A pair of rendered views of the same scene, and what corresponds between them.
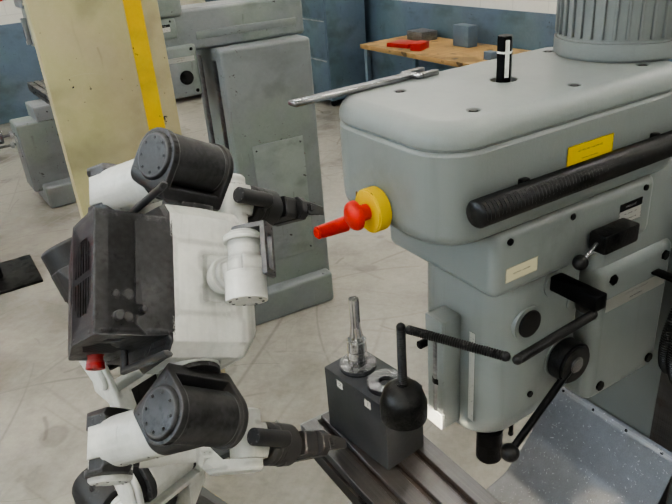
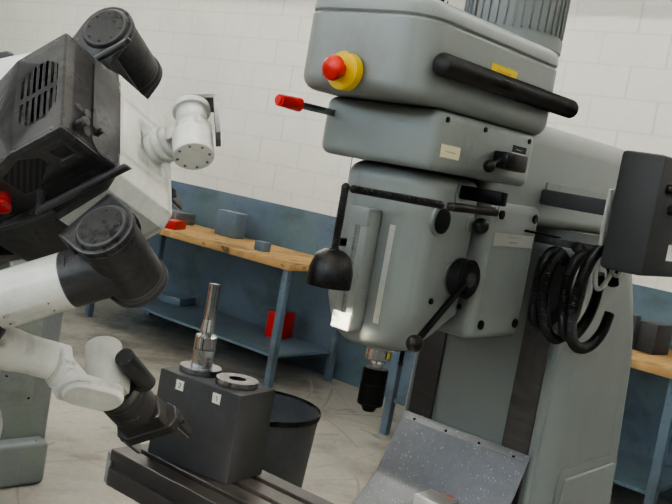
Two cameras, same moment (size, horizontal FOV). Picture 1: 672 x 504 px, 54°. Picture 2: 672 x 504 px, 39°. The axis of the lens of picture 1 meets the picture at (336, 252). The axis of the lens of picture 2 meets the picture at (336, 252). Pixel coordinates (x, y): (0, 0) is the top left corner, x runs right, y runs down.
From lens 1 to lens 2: 0.90 m
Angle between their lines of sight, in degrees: 29
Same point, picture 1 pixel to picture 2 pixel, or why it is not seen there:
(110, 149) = not seen: outside the picture
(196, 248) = (136, 114)
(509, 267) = (443, 143)
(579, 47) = not seen: hidden behind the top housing
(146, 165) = (95, 35)
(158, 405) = (100, 220)
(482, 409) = (390, 307)
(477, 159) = (444, 28)
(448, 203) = (418, 57)
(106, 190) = not seen: hidden behind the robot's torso
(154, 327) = (105, 152)
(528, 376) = (432, 280)
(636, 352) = (507, 310)
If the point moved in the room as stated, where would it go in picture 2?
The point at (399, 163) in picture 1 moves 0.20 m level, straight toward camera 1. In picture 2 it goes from (380, 26) to (422, 12)
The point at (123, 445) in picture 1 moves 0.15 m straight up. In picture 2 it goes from (22, 285) to (37, 186)
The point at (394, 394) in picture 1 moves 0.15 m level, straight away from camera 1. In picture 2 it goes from (329, 252) to (307, 240)
